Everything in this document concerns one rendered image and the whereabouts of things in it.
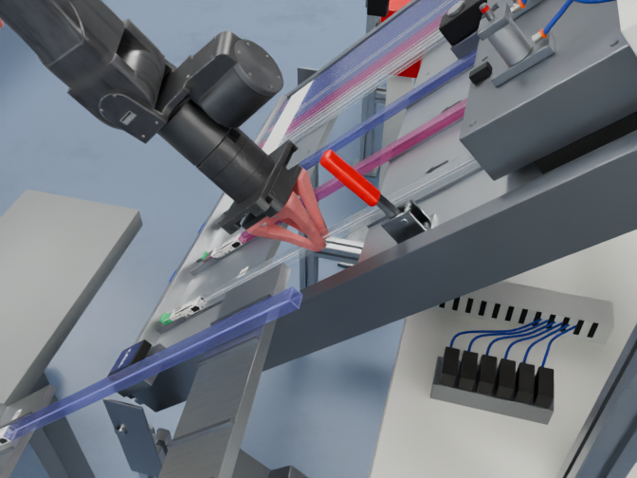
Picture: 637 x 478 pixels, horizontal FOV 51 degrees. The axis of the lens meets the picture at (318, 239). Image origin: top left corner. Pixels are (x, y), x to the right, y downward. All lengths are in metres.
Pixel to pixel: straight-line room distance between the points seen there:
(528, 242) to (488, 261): 0.04
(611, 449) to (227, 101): 0.45
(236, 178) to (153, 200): 1.62
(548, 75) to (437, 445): 0.56
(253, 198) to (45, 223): 0.73
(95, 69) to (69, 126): 2.11
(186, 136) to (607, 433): 0.45
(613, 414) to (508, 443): 0.35
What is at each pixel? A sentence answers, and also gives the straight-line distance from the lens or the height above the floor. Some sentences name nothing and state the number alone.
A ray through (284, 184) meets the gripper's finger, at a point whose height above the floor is 1.01.
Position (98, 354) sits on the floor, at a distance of 1.86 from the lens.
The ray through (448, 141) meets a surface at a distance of 0.68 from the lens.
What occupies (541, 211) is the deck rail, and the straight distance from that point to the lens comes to 0.50.
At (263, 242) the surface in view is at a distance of 0.84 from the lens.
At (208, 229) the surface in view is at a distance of 1.02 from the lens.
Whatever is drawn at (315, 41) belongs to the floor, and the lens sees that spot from 3.12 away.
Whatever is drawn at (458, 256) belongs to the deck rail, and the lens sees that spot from 0.54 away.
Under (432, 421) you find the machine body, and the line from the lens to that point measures 0.94.
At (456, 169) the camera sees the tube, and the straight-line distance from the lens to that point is 0.60.
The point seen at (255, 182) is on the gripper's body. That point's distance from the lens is 0.64.
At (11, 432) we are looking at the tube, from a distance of 0.79.
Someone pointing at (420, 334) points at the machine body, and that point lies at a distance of 1.03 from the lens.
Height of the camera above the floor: 1.42
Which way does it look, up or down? 44 degrees down
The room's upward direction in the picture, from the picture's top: straight up
